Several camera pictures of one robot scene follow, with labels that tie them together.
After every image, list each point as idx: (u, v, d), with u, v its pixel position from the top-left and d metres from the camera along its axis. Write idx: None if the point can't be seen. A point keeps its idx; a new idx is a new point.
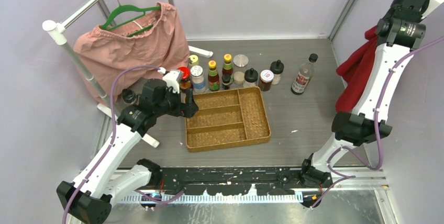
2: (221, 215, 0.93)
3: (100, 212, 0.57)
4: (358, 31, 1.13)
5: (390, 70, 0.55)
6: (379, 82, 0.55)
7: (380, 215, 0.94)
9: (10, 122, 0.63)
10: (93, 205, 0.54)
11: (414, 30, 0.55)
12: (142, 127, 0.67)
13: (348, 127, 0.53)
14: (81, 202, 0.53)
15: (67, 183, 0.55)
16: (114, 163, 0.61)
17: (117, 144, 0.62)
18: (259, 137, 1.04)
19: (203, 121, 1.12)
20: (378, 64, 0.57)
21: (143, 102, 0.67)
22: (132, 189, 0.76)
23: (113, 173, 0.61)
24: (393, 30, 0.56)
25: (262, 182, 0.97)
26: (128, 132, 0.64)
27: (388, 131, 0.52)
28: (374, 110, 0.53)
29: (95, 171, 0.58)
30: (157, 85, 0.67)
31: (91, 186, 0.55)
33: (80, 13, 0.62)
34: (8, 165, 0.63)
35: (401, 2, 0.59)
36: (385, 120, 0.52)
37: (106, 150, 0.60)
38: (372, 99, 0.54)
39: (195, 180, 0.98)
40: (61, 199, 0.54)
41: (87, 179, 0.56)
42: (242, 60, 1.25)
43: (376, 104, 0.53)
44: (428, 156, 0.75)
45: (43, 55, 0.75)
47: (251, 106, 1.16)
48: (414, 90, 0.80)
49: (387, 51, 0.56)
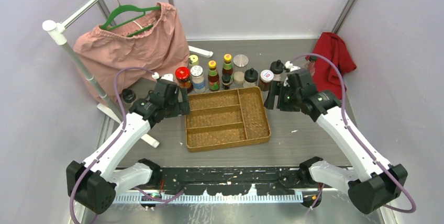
2: (221, 215, 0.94)
3: (105, 197, 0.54)
4: (359, 31, 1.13)
5: (346, 126, 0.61)
6: (352, 141, 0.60)
7: (380, 215, 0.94)
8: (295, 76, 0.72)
9: (10, 122, 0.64)
10: (101, 186, 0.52)
11: (329, 97, 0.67)
12: (152, 119, 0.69)
13: (380, 192, 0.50)
14: (89, 182, 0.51)
15: (77, 163, 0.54)
16: (124, 148, 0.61)
17: (129, 129, 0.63)
18: (259, 137, 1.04)
19: (203, 121, 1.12)
20: (333, 130, 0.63)
21: (154, 96, 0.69)
22: (133, 185, 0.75)
23: (121, 158, 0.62)
24: (317, 104, 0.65)
25: (262, 182, 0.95)
26: (139, 121, 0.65)
27: (399, 171, 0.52)
28: (375, 164, 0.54)
29: (106, 154, 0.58)
30: (169, 83, 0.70)
31: (102, 167, 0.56)
33: (81, 13, 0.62)
34: (8, 166, 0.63)
35: (299, 84, 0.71)
36: (389, 164, 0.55)
37: (118, 134, 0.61)
38: (364, 155, 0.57)
39: (195, 180, 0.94)
40: (69, 179, 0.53)
41: (98, 159, 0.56)
42: (242, 60, 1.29)
43: (369, 156, 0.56)
44: (428, 156, 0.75)
45: (43, 55, 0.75)
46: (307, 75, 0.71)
47: (251, 106, 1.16)
48: (412, 89, 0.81)
49: (329, 118, 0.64)
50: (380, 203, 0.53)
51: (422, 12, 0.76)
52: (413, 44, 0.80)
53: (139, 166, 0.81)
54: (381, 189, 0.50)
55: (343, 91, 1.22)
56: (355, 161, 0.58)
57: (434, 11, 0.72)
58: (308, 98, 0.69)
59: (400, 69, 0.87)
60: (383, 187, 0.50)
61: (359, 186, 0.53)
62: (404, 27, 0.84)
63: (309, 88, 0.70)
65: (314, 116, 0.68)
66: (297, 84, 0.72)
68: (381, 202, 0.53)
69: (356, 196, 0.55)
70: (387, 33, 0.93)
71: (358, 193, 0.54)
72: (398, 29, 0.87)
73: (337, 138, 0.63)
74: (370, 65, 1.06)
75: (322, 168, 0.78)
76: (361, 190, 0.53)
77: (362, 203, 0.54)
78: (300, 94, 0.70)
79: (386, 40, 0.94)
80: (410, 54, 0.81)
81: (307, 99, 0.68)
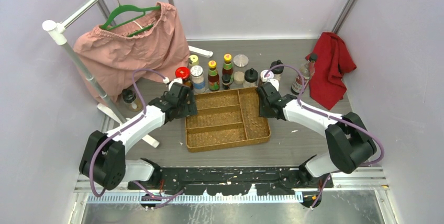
2: (221, 215, 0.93)
3: (118, 172, 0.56)
4: (359, 31, 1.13)
5: (301, 106, 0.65)
6: (309, 113, 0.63)
7: (380, 214, 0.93)
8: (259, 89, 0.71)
9: (10, 122, 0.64)
10: (120, 157, 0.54)
11: (285, 96, 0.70)
12: (167, 116, 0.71)
13: (343, 138, 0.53)
14: (110, 149, 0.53)
15: (100, 133, 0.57)
16: (143, 130, 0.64)
17: (149, 115, 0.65)
18: (259, 137, 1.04)
19: (203, 121, 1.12)
20: (294, 114, 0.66)
21: (168, 97, 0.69)
22: (136, 176, 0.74)
23: (137, 138, 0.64)
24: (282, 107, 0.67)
25: (262, 182, 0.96)
26: (157, 112, 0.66)
27: (353, 116, 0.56)
28: (329, 119, 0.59)
29: (128, 129, 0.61)
30: (184, 85, 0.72)
31: (123, 138, 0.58)
33: (81, 14, 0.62)
34: (7, 166, 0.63)
35: (265, 93, 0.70)
36: (340, 115, 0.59)
37: (139, 118, 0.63)
38: (320, 117, 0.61)
39: (195, 180, 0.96)
40: (89, 148, 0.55)
41: (121, 132, 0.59)
42: (242, 60, 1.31)
43: (323, 116, 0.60)
44: (428, 157, 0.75)
45: (43, 55, 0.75)
46: (268, 84, 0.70)
47: (251, 107, 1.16)
48: (412, 89, 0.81)
49: (289, 109, 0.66)
50: (361, 156, 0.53)
51: (423, 13, 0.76)
52: (413, 44, 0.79)
53: (142, 160, 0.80)
54: (342, 134, 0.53)
55: (343, 91, 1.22)
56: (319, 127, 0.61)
57: (435, 11, 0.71)
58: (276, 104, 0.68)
59: (400, 70, 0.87)
60: (342, 131, 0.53)
61: (330, 146, 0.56)
62: (404, 27, 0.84)
63: (274, 97, 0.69)
65: (282, 116, 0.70)
66: (262, 94, 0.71)
68: (361, 155, 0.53)
69: (337, 160, 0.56)
70: (388, 33, 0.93)
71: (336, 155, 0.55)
72: (399, 30, 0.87)
73: (301, 120, 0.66)
74: (370, 66, 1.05)
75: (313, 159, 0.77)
76: (332, 148, 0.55)
77: (344, 163, 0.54)
78: (266, 102, 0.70)
79: (386, 40, 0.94)
80: (410, 54, 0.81)
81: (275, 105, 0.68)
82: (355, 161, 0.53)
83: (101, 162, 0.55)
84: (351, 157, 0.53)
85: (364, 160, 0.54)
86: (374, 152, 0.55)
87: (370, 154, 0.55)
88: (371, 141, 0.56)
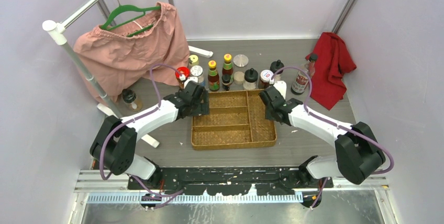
2: (221, 215, 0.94)
3: (125, 159, 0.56)
4: (359, 31, 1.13)
5: (309, 113, 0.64)
6: (317, 122, 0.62)
7: (380, 215, 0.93)
8: (263, 92, 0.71)
9: (11, 122, 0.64)
10: (131, 143, 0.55)
11: (290, 100, 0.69)
12: (179, 113, 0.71)
13: (354, 150, 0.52)
14: (123, 134, 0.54)
15: (115, 118, 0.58)
16: (155, 122, 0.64)
17: (163, 108, 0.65)
18: (265, 141, 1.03)
19: (210, 120, 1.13)
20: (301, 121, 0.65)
21: (182, 95, 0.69)
22: (136, 172, 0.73)
23: (148, 129, 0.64)
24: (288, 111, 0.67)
25: (262, 182, 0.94)
26: (170, 107, 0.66)
27: (364, 130, 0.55)
28: (339, 129, 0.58)
29: (142, 118, 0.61)
30: (199, 84, 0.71)
31: (136, 126, 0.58)
33: (81, 14, 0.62)
34: (7, 166, 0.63)
35: (268, 98, 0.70)
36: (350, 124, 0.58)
37: (153, 109, 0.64)
38: (328, 126, 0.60)
39: (195, 180, 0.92)
40: (102, 132, 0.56)
41: (135, 120, 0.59)
42: (242, 60, 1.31)
43: (332, 125, 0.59)
44: (428, 157, 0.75)
45: (43, 55, 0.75)
46: (273, 88, 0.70)
47: (258, 109, 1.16)
48: (411, 89, 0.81)
49: (295, 114, 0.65)
50: (369, 167, 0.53)
51: (423, 13, 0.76)
52: (413, 44, 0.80)
53: (146, 159, 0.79)
54: (353, 147, 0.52)
55: (343, 92, 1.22)
56: (326, 135, 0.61)
57: (435, 11, 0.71)
58: (281, 109, 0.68)
59: (400, 70, 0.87)
60: (352, 143, 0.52)
61: (339, 157, 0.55)
62: (404, 27, 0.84)
63: (280, 101, 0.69)
65: (286, 122, 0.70)
66: (266, 99, 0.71)
68: (369, 166, 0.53)
69: (346, 170, 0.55)
70: (387, 33, 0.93)
71: (344, 166, 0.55)
72: (399, 30, 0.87)
73: (308, 126, 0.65)
74: (370, 66, 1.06)
75: (315, 164, 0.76)
76: (342, 159, 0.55)
77: (353, 174, 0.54)
78: (270, 107, 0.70)
79: (386, 40, 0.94)
80: (410, 54, 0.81)
81: (280, 109, 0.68)
82: (364, 172, 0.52)
83: (111, 148, 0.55)
84: (360, 169, 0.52)
85: (373, 171, 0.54)
86: (383, 163, 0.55)
87: (379, 164, 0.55)
88: (379, 151, 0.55)
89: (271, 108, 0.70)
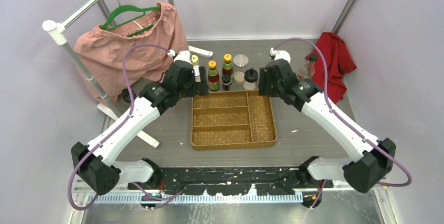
2: (221, 215, 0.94)
3: (107, 180, 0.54)
4: (359, 31, 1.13)
5: (332, 111, 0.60)
6: (337, 123, 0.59)
7: (380, 214, 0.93)
8: (275, 67, 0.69)
9: (11, 122, 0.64)
10: (102, 171, 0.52)
11: (308, 83, 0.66)
12: (162, 105, 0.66)
13: (373, 168, 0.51)
14: (90, 165, 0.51)
15: (81, 145, 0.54)
16: (130, 134, 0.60)
17: (135, 115, 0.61)
18: (265, 141, 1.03)
19: (210, 120, 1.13)
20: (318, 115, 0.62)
21: (166, 81, 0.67)
22: (133, 179, 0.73)
23: (126, 142, 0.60)
24: (302, 94, 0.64)
25: (262, 182, 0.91)
26: (147, 108, 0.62)
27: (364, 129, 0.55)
28: (364, 143, 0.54)
29: (110, 138, 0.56)
30: (184, 66, 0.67)
31: (104, 152, 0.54)
33: (80, 13, 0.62)
34: (7, 166, 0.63)
35: (280, 75, 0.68)
36: (377, 138, 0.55)
37: (124, 120, 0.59)
38: (353, 135, 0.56)
39: (195, 180, 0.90)
40: (74, 159, 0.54)
41: (102, 144, 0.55)
42: (242, 60, 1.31)
43: (357, 135, 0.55)
44: (428, 157, 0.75)
45: (43, 55, 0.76)
46: (285, 64, 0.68)
47: (258, 109, 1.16)
48: (411, 89, 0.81)
49: (312, 104, 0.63)
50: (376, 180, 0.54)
51: (423, 13, 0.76)
52: (413, 44, 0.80)
53: (142, 163, 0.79)
54: (374, 165, 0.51)
55: (343, 91, 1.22)
56: (344, 139, 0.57)
57: (435, 11, 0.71)
58: (293, 89, 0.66)
59: (400, 69, 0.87)
60: (376, 161, 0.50)
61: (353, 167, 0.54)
62: (404, 27, 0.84)
63: (292, 79, 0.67)
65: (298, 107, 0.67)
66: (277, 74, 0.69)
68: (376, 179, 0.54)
69: (353, 178, 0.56)
70: (387, 33, 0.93)
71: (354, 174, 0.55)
72: (399, 30, 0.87)
73: (324, 123, 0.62)
74: (370, 66, 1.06)
75: (317, 164, 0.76)
76: (355, 170, 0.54)
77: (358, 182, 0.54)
78: (281, 86, 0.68)
79: (386, 40, 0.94)
80: (411, 54, 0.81)
81: (292, 89, 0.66)
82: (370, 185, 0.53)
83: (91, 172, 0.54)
84: (368, 182, 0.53)
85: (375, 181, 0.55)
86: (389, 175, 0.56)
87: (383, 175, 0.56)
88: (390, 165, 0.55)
89: (281, 86, 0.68)
